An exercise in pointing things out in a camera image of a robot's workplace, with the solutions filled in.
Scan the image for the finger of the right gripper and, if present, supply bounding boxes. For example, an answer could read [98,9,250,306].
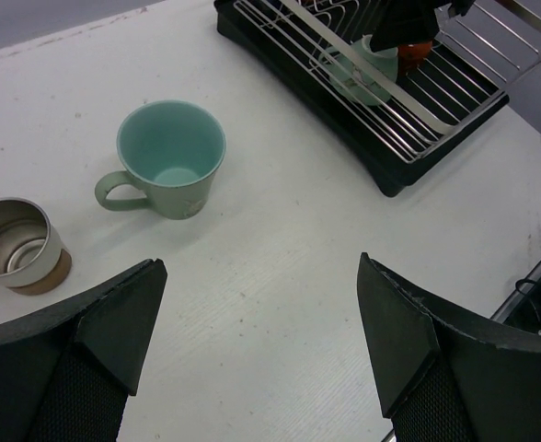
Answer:
[370,0,440,52]

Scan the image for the wire dish rack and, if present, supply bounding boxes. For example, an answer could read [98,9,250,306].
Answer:
[217,1,541,164]

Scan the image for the steel cup with cork base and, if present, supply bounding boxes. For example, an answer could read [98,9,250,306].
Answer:
[0,198,72,296]

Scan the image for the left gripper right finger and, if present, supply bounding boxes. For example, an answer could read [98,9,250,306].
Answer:
[357,254,541,441]

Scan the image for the pale green mug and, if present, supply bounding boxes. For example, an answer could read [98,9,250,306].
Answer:
[318,34,398,106]
[95,100,226,220]

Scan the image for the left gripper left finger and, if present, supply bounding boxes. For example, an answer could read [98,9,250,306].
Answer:
[0,260,167,441]

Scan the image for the red glazed round cup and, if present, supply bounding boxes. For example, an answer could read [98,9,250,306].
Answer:
[397,41,432,76]

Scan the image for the black drip tray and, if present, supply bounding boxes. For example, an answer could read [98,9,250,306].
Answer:
[214,1,509,197]

